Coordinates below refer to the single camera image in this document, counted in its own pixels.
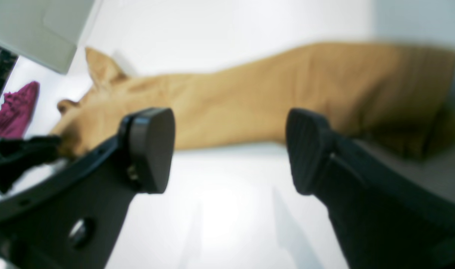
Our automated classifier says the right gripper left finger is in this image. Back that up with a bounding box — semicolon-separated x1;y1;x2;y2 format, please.
0;108;175;269

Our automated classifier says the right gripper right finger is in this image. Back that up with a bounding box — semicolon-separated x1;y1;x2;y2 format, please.
285;108;455;269

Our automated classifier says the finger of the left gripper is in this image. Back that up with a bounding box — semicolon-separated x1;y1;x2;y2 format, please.
0;136;61;194

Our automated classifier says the tan brown t-shirt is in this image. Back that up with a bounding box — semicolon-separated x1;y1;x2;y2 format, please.
50;43;455;160

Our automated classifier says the magenta cloth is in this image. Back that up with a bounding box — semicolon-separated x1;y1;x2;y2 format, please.
0;81;40;139

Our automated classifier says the grey padded panel left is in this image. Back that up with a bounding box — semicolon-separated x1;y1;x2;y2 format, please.
0;0;99;74

